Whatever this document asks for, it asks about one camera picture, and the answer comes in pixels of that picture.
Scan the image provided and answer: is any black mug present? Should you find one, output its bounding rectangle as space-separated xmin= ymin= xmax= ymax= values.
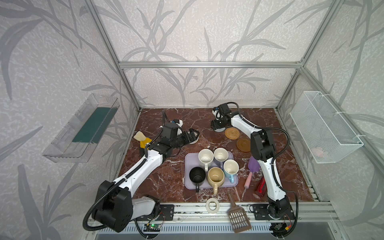
xmin=189 ymin=167 xmax=206 ymax=193

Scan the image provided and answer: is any purple pink spatula scoop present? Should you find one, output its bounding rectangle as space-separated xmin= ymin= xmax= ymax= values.
xmin=244 ymin=157 xmax=261 ymax=189

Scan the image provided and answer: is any green circuit board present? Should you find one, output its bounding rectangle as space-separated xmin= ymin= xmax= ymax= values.
xmin=144 ymin=224 xmax=162 ymax=232

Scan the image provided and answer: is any red bottle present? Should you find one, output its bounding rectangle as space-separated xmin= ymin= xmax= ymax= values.
xmin=255 ymin=177 xmax=267 ymax=198

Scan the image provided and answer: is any grey woven round coaster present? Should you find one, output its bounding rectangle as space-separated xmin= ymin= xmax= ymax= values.
xmin=214 ymin=127 xmax=226 ymax=133

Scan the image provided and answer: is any multicolour woven round coaster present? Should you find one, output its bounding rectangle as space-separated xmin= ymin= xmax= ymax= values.
xmin=189 ymin=132 xmax=199 ymax=145

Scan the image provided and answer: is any lavender plastic tray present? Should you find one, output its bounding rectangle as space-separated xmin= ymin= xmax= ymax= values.
xmin=183 ymin=152 xmax=240 ymax=190

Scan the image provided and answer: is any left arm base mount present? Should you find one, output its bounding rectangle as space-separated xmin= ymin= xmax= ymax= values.
xmin=148 ymin=204 xmax=175 ymax=221

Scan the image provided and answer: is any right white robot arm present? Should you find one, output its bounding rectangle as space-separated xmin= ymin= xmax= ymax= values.
xmin=211 ymin=102 xmax=291 ymax=203

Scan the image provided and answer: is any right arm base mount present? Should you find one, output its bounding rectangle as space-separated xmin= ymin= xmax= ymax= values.
xmin=250 ymin=196 xmax=296 ymax=221

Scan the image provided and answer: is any clear plastic wall shelf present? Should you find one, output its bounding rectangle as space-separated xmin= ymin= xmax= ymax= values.
xmin=43 ymin=94 xmax=120 ymax=163

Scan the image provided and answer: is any white tape roll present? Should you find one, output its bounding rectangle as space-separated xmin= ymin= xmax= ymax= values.
xmin=206 ymin=198 xmax=220 ymax=215

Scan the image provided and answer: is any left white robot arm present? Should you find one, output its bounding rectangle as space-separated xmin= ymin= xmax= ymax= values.
xmin=83 ymin=120 xmax=200 ymax=233

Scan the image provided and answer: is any white speckled mug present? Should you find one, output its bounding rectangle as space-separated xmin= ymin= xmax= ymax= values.
xmin=198 ymin=149 xmax=214 ymax=172

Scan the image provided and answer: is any brown slotted litter scoop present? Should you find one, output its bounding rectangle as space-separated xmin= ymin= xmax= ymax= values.
xmin=227 ymin=193 xmax=252 ymax=234

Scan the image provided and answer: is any beige mug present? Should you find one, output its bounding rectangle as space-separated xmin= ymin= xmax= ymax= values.
xmin=207 ymin=167 xmax=225 ymax=195

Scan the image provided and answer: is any light blue mug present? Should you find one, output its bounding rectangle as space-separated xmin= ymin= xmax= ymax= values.
xmin=223 ymin=160 xmax=239 ymax=184

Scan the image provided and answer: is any white wire mesh basket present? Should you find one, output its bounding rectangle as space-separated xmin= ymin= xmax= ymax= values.
xmin=290 ymin=91 xmax=364 ymax=164

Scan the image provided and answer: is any yellow work glove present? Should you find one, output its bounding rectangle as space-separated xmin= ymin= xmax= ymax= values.
xmin=133 ymin=131 xmax=152 ymax=149

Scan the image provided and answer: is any purple mug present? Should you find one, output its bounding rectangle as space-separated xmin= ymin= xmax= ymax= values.
xmin=214 ymin=148 xmax=229 ymax=169

